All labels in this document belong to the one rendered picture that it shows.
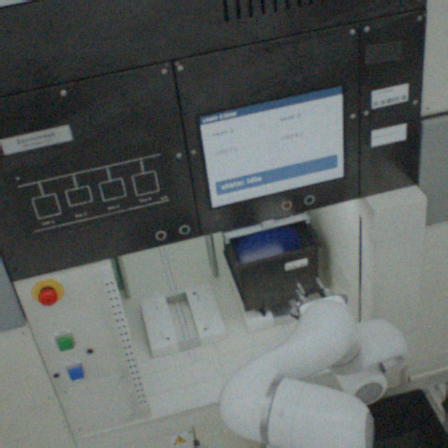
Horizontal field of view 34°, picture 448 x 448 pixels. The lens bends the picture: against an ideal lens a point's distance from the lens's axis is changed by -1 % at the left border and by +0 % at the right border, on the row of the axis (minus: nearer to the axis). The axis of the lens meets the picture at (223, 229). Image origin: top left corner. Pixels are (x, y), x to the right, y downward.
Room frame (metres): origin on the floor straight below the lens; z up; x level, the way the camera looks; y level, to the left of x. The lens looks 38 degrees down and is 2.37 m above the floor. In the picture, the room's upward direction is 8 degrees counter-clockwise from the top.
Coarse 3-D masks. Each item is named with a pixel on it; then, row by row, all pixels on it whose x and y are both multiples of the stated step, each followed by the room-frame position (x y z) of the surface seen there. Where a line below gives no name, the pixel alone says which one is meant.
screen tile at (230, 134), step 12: (252, 120) 1.23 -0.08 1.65; (216, 132) 1.22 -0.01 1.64; (228, 132) 1.22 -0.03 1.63; (240, 132) 1.22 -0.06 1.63; (252, 132) 1.23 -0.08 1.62; (264, 132) 1.23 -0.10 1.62; (216, 144) 1.22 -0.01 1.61; (228, 144) 1.22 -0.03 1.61; (264, 144) 1.23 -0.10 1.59; (228, 156) 1.22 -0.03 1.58; (240, 156) 1.22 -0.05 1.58; (252, 156) 1.23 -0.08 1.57; (264, 156) 1.23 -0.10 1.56; (216, 168) 1.21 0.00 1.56; (228, 168) 1.22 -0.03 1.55; (240, 168) 1.22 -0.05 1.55
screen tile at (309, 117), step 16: (288, 112) 1.24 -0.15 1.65; (304, 112) 1.24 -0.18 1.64; (320, 112) 1.25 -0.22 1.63; (288, 128) 1.24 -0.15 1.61; (304, 128) 1.24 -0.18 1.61; (336, 128) 1.25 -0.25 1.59; (288, 144) 1.24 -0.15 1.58; (304, 144) 1.24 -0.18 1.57; (320, 144) 1.25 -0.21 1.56; (336, 144) 1.25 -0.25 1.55
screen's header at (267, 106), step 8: (336, 88) 1.25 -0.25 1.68; (296, 96) 1.24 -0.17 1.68; (304, 96) 1.24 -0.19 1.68; (312, 96) 1.25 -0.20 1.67; (320, 96) 1.25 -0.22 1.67; (328, 96) 1.25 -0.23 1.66; (256, 104) 1.23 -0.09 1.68; (264, 104) 1.23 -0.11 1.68; (272, 104) 1.23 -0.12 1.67; (280, 104) 1.24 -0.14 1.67; (288, 104) 1.24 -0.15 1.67; (224, 112) 1.22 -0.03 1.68; (232, 112) 1.22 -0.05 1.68; (240, 112) 1.22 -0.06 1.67; (248, 112) 1.23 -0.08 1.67; (256, 112) 1.23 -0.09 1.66; (208, 120) 1.21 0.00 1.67; (216, 120) 1.22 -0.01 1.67
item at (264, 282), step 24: (288, 216) 1.65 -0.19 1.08; (312, 240) 1.49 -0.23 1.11; (240, 264) 1.43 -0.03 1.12; (264, 264) 1.43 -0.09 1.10; (288, 264) 1.45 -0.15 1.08; (312, 264) 1.46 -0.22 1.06; (240, 288) 1.45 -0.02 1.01; (264, 288) 1.44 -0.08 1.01; (288, 288) 1.45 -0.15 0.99; (312, 288) 1.46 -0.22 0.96; (264, 312) 1.45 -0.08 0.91
